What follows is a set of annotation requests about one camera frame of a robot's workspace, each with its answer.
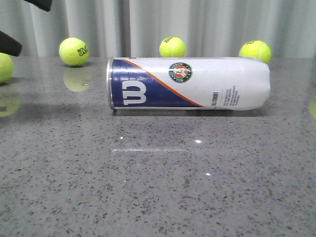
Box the far left tennis ball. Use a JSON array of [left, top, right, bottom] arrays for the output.
[[0, 53, 14, 83]]

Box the grey pleated curtain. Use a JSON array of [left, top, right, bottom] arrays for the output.
[[0, 0, 316, 58]]

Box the centre yellow tennis ball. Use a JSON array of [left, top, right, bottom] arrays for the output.
[[159, 37, 186, 57]]

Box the Roland Garros printed tennis ball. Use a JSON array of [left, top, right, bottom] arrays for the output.
[[59, 37, 89, 66]]

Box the white blue tennis ball can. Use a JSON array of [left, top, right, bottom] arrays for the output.
[[107, 57, 271, 111]]

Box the yellow tennis ball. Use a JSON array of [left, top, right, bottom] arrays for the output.
[[159, 37, 186, 57], [239, 40, 272, 64]]

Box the right yellow tennis ball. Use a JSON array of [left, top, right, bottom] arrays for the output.
[[239, 40, 272, 64]]

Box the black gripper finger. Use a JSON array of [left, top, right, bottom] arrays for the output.
[[25, 0, 52, 12], [0, 31, 22, 56]]

